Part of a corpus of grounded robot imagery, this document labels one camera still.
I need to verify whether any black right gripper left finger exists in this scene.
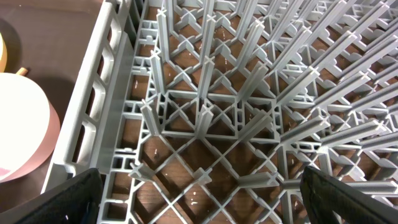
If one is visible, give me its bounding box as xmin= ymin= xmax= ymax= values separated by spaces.
xmin=1 ymin=168 xmax=103 ymax=223

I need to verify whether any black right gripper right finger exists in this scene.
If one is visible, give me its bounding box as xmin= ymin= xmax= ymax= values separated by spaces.
xmin=300 ymin=166 xmax=397 ymax=224

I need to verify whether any pink plastic bowl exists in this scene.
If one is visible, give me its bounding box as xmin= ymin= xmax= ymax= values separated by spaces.
xmin=1 ymin=73 xmax=60 ymax=182

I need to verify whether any wooden chopstick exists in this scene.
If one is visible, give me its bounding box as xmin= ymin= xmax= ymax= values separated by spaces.
xmin=16 ymin=67 xmax=29 ymax=76

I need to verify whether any grey plastic dishwasher rack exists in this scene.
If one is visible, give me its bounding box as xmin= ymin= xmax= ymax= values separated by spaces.
xmin=43 ymin=0 xmax=397 ymax=223

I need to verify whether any dark brown serving tray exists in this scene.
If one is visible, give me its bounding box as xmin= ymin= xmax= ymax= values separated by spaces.
xmin=1 ymin=1 xmax=101 ymax=211

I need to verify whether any yellow plastic plate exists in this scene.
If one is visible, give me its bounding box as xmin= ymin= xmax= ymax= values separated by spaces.
xmin=0 ymin=34 xmax=7 ymax=73

